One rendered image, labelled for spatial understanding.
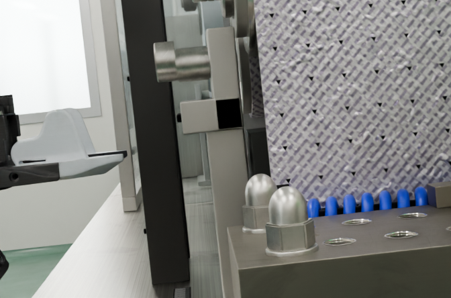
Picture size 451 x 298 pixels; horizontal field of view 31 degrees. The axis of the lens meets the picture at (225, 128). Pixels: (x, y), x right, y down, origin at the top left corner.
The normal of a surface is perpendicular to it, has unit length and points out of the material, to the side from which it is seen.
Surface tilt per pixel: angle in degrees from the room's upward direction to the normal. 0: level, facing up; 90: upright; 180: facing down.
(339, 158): 90
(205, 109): 90
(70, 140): 90
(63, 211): 90
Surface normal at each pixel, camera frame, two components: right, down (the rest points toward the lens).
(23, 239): 0.04, 0.05
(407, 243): -0.11, -0.99
